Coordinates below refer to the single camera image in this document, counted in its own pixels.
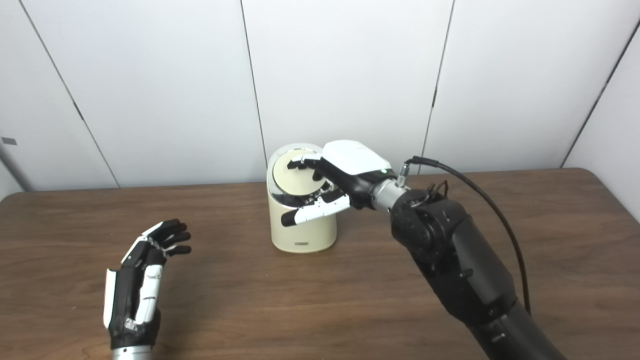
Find cream-colored round bin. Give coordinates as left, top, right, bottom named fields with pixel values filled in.
left=266, top=143, right=337, bottom=254

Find cream round bin lid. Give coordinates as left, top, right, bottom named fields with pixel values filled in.
left=272, top=150, right=331, bottom=198

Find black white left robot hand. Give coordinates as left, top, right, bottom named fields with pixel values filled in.
left=102, top=219, right=192, bottom=350

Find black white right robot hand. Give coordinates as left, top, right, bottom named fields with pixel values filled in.
left=281, top=140, right=396, bottom=227

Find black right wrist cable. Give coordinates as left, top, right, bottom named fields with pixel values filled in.
left=397, top=156, right=532, bottom=316

